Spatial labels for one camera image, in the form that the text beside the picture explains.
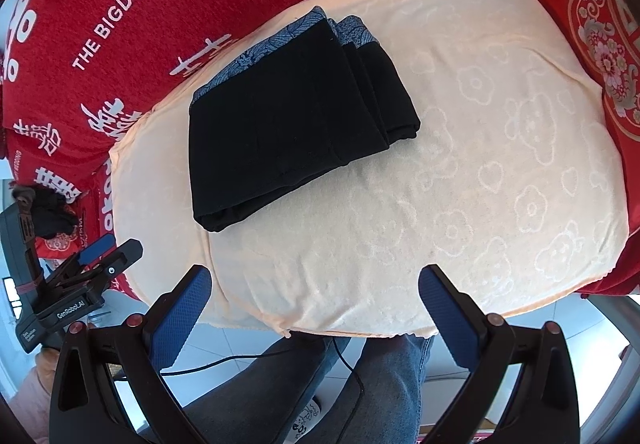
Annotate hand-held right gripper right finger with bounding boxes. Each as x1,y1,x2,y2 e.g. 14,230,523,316
417,264,581,444

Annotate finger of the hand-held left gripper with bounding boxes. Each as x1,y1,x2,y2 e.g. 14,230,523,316
47,238,144,296
75,233,117,270

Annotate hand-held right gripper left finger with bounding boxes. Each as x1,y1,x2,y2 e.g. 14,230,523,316
50,264,213,444

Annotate black pants with blue waistband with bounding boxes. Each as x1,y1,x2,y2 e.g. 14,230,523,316
188,5,422,232

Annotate person's left hand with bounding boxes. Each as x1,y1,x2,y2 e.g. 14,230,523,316
12,184,77,241

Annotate person's right leg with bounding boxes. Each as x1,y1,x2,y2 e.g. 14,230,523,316
300,334,436,444

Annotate person's leg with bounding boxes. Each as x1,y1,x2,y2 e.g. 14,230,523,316
145,334,361,444
300,334,436,444

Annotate person's left leg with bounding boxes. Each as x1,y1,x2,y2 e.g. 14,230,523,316
145,334,361,444

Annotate peach patterned towel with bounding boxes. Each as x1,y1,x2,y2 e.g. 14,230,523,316
107,0,630,340

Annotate white printed slipper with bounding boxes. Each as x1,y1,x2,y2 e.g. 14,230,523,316
290,396,321,440

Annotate red embroidered pillow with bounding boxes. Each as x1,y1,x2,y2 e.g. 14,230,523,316
517,0,640,297

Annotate black cable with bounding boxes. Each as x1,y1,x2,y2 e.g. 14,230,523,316
160,336,366,444

